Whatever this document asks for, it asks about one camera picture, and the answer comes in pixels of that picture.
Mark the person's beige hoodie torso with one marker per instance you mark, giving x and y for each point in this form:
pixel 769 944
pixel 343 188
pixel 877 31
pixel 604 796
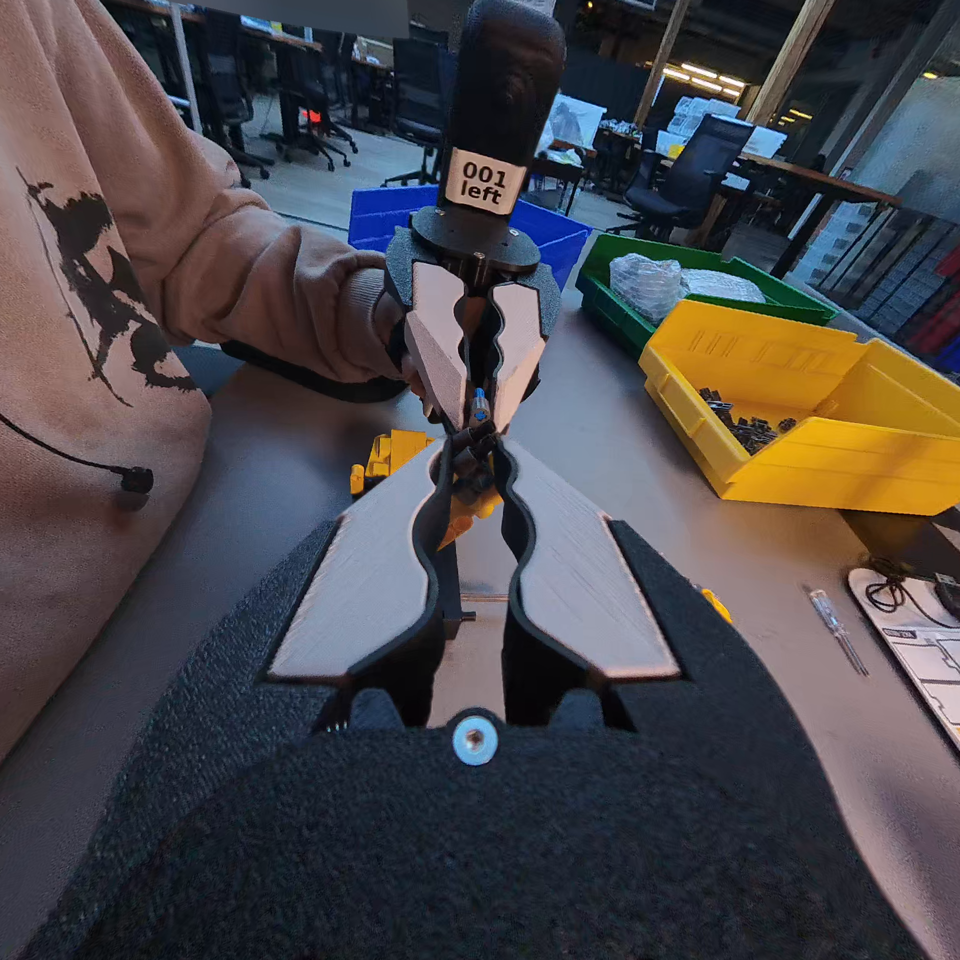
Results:
pixel 75 450

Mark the yellow storage bin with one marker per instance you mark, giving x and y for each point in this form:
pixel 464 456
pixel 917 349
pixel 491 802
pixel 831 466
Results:
pixel 825 480

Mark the grey desk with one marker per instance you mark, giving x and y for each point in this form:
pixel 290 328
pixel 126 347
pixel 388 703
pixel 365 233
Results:
pixel 675 525

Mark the cluttered workbench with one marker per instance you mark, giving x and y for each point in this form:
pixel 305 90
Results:
pixel 262 30

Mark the bubble wrap bag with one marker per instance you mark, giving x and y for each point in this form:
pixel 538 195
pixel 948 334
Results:
pixel 724 286

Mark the wooden post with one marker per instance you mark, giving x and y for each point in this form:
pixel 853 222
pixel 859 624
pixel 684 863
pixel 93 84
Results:
pixel 791 60
pixel 664 60

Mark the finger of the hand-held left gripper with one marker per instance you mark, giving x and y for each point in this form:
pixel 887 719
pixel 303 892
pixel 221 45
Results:
pixel 521 330
pixel 435 330

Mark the wooden table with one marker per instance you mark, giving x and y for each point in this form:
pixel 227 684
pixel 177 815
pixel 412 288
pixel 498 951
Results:
pixel 825 176

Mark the white book stand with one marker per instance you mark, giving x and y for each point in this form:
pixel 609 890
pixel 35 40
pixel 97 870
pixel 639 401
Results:
pixel 870 600

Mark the yellow gear block assembly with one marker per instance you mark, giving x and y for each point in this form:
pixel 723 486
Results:
pixel 472 465

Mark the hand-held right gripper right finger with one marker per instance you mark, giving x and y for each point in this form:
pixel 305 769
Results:
pixel 592 600

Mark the clear plastic box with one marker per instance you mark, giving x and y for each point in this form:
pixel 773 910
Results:
pixel 576 120

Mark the pile of dark pieces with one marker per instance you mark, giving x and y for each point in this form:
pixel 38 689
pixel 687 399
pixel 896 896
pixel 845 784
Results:
pixel 746 427

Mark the black office chair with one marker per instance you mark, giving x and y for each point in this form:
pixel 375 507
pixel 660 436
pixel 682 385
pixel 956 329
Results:
pixel 697 172
pixel 315 97
pixel 229 90
pixel 416 97

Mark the blue storage bin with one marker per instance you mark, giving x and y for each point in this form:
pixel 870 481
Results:
pixel 375 217

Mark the person's dark blue trousers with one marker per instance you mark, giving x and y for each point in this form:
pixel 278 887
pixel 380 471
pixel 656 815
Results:
pixel 206 367

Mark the dark flat plate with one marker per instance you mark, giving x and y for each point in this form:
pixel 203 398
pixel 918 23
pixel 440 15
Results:
pixel 892 536

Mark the crumpled clear plastic bag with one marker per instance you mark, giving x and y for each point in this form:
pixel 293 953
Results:
pixel 645 289

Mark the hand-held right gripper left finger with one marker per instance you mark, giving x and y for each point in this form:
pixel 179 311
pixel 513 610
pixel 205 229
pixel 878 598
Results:
pixel 352 600

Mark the yellow black robot model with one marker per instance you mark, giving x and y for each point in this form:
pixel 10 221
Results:
pixel 390 457

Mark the green storage bin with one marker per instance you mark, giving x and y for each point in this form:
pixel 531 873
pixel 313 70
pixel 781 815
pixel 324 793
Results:
pixel 600 300

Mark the person's left forearm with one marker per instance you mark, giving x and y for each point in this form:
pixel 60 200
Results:
pixel 285 292

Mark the pile of small building pieces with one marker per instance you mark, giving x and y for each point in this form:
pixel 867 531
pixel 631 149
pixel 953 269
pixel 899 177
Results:
pixel 716 604

